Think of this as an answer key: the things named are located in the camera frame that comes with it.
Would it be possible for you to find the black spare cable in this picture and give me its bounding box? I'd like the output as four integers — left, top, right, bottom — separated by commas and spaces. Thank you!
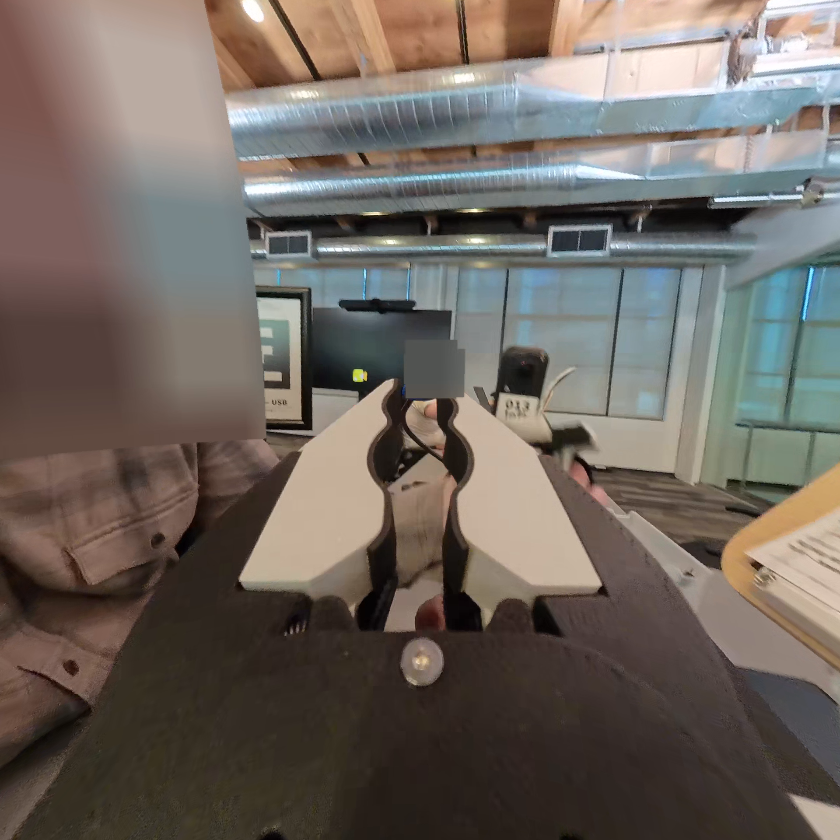
394, 397, 458, 460

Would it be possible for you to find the instruction sheet on stand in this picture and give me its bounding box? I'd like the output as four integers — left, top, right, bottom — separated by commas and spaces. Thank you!
722, 464, 840, 673

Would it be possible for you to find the white desk lamp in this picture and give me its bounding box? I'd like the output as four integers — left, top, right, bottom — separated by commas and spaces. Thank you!
542, 365, 581, 424

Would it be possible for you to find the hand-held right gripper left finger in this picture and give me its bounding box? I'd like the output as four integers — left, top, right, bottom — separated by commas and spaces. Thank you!
238, 378, 403, 631

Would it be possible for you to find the printed tag board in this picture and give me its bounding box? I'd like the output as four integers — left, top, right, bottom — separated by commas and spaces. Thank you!
256, 287, 315, 431

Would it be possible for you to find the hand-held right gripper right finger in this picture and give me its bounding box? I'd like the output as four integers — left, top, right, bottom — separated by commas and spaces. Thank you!
437, 394, 605, 631

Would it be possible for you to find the person's left hand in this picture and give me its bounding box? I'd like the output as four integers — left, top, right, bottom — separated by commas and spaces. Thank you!
571, 460, 615, 510

